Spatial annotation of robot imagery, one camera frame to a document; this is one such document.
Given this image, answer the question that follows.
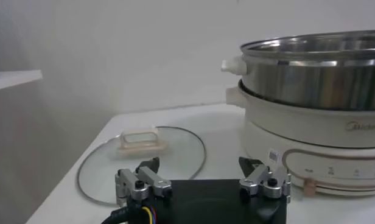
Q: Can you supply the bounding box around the cream electric cooker base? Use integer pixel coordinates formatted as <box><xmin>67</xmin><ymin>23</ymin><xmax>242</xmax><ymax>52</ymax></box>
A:
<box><xmin>225</xmin><ymin>79</ymin><xmax>375</xmax><ymax>197</ymax></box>

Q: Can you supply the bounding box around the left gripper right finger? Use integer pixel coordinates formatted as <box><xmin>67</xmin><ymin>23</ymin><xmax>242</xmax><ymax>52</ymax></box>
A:
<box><xmin>238</xmin><ymin>156</ymin><xmax>292</xmax><ymax>203</ymax></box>

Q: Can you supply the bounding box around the stainless steel steamer basket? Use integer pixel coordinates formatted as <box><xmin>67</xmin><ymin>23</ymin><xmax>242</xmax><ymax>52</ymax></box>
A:
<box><xmin>220</xmin><ymin>29</ymin><xmax>375</xmax><ymax>112</ymax></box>

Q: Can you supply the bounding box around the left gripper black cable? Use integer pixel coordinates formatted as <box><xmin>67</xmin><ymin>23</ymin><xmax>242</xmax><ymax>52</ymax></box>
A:
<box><xmin>100</xmin><ymin>205</ymin><xmax>158</xmax><ymax>224</ymax></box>

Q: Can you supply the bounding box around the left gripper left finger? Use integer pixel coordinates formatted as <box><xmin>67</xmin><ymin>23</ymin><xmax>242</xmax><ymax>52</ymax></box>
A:
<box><xmin>114</xmin><ymin>156</ymin><xmax>173</xmax><ymax>208</ymax></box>

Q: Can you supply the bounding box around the round glass pot lid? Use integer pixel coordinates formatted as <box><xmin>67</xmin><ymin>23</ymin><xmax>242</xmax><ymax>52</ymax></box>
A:
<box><xmin>77</xmin><ymin>125</ymin><xmax>208</xmax><ymax>208</ymax></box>

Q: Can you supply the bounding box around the white side table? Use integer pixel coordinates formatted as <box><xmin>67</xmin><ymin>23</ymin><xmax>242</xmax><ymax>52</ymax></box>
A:
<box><xmin>0</xmin><ymin>69</ymin><xmax>43</xmax><ymax>91</ymax></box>

